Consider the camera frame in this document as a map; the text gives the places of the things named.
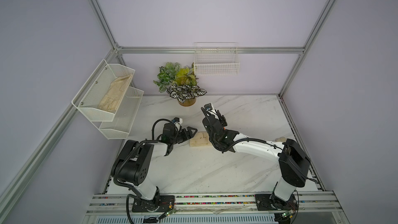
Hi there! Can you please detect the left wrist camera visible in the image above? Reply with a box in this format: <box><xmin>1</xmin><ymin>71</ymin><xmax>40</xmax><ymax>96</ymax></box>
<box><xmin>172</xmin><ymin>117</ymin><xmax>183</xmax><ymax>129</ymax></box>

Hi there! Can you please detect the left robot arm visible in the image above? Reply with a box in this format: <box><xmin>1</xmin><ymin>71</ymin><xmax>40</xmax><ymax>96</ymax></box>
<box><xmin>111</xmin><ymin>117</ymin><xmax>198</xmax><ymax>211</ymax></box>

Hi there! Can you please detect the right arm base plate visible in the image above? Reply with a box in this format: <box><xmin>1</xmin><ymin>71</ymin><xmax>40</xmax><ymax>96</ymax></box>
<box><xmin>255</xmin><ymin>194</ymin><xmax>298</xmax><ymax>211</ymax></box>

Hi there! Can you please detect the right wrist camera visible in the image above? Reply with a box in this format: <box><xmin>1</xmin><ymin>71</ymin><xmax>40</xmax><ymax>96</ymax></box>
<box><xmin>204</xmin><ymin>103</ymin><xmax>216</xmax><ymax>114</ymax></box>

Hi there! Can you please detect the white wire wall basket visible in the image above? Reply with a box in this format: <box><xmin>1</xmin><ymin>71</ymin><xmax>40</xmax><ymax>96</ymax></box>
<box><xmin>193</xmin><ymin>42</ymin><xmax>240</xmax><ymax>76</ymax></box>

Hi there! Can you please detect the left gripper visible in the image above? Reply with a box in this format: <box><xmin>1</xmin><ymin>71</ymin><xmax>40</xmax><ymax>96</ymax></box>
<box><xmin>171</xmin><ymin>126</ymin><xmax>197</xmax><ymax>145</ymax></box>

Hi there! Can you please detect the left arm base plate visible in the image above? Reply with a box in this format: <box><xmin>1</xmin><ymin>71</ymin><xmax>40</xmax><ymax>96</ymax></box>
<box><xmin>131</xmin><ymin>195</ymin><xmax>175</xmax><ymax>213</ymax></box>

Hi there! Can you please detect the beige glove in shelf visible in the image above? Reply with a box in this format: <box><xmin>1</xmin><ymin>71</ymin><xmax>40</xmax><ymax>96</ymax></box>
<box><xmin>98</xmin><ymin>74</ymin><xmax>133</xmax><ymax>113</ymax></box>

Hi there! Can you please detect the pale wooden block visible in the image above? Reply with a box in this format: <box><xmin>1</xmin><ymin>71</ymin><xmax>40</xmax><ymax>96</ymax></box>
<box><xmin>189</xmin><ymin>132</ymin><xmax>212</xmax><ymax>147</ymax></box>

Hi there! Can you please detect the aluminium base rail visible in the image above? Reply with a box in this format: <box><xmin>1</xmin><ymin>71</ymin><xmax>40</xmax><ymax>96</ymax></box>
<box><xmin>83</xmin><ymin>191</ymin><xmax>349</xmax><ymax>224</ymax></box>

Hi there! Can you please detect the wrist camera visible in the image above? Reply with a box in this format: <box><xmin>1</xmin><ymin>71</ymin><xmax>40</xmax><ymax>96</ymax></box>
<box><xmin>204</xmin><ymin>103</ymin><xmax>216</xmax><ymax>114</ymax></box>
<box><xmin>172</xmin><ymin>117</ymin><xmax>183</xmax><ymax>129</ymax></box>

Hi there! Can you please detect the white two-tier mesh shelf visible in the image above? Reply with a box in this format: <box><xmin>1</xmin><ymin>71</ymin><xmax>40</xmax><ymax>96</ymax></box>
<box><xmin>72</xmin><ymin>60</ymin><xmax>144</xmax><ymax>140</ymax></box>

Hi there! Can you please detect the potted artificial plant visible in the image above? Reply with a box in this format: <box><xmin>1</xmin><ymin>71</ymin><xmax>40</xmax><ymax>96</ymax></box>
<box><xmin>153</xmin><ymin>62</ymin><xmax>207</xmax><ymax>107</ymax></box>

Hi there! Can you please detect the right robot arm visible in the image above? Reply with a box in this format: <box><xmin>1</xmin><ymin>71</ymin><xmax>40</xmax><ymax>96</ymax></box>
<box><xmin>201</xmin><ymin>103</ymin><xmax>311</xmax><ymax>210</ymax></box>

